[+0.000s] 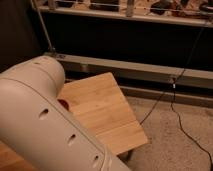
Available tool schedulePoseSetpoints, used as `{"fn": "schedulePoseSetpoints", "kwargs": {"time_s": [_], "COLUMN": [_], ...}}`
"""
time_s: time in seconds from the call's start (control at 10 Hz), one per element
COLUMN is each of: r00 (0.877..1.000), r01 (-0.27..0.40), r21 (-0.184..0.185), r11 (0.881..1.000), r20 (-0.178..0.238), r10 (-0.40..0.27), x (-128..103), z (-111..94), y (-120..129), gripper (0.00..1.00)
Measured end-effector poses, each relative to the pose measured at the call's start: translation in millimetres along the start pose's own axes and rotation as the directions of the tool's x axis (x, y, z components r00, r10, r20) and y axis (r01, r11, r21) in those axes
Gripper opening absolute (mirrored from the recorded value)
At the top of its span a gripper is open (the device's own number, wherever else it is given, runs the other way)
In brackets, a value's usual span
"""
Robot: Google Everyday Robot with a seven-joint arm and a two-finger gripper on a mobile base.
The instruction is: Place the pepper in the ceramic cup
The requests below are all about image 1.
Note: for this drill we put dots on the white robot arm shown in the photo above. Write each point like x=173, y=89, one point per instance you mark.
x=36, y=126

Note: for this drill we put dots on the red pepper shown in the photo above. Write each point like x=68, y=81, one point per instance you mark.
x=64, y=103

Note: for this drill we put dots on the upper shelf with clutter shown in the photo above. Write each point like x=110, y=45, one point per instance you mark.
x=197, y=13

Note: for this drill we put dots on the metal rail frame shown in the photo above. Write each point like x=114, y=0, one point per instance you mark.
x=177, y=60

